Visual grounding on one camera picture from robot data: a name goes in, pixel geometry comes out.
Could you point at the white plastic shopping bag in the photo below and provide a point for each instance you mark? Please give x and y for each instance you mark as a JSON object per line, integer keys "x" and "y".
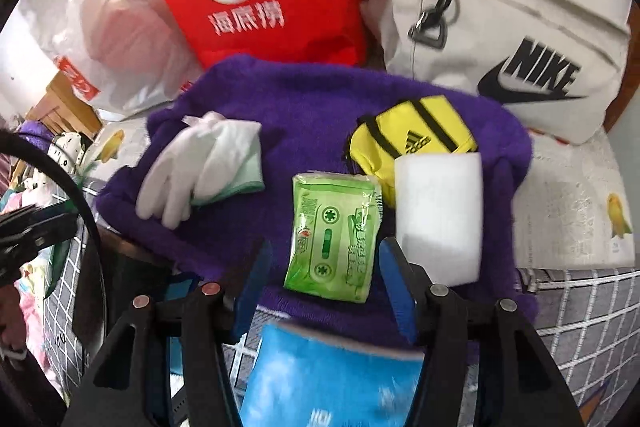
{"x": 125, "y": 57}

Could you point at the green wet wipes packet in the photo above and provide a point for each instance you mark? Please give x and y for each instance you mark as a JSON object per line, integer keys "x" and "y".
{"x": 330, "y": 237}

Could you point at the pastel printed quilt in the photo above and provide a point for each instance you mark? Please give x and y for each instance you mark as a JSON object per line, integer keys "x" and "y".
{"x": 32, "y": 322}

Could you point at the wooden headboard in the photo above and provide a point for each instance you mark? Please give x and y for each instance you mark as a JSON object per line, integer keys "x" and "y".
{"x": 60, "y": 107}

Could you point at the purple plush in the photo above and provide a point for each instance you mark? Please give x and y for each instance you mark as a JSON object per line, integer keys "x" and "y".
{"x": 35, "y": 134}

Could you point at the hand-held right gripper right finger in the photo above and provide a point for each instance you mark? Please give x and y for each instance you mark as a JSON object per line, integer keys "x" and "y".
{"x": 397, "y": 292}

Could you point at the white sponge block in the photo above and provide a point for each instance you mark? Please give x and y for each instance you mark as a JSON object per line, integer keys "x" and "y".
{"x": 437, "y": 217}

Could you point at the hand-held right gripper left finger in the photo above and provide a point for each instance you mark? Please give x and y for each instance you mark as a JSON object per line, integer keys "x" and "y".
{"x": 250, "y": 287}

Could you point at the blue tissue pack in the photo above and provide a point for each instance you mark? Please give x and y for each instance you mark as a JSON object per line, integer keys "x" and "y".
{"x": 325, "y": 382}

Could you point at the light green cloth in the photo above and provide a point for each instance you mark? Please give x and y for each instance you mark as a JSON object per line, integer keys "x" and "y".
{"x": 57, "y": 257}

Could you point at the white floral pillow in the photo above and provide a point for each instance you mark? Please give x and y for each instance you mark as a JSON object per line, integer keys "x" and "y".
{"x": 70, "y": 152}

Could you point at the grey canvas bag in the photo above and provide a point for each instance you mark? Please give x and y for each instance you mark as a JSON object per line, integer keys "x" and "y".
{"x": 500, "y": 7}

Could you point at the yellow pouch with black stripes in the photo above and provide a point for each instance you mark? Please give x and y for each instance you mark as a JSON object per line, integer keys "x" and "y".
{"x": 405, "y": 132}

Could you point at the purple towel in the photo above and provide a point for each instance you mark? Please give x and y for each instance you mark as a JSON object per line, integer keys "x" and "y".
{"x": 300, "y": 117}

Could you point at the white glove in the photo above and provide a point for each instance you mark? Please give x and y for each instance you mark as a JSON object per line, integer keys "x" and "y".
{"x": 165, "y": 192}

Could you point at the fruit print bedsheet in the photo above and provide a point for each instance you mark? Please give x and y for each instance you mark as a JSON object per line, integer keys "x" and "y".
{"x": 565, "y": 207}

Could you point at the brown curved wooden frame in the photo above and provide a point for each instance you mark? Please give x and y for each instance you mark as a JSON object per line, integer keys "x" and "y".
{"x": 616, "y": 117}

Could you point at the grey checked blanket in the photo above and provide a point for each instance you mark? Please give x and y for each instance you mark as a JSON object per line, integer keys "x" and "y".
{"x": 575, "y": 332}

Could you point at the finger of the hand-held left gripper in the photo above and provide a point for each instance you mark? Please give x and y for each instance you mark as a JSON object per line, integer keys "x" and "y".
{"x": 20, "y": 262}
{"x": 45, "y": 222}

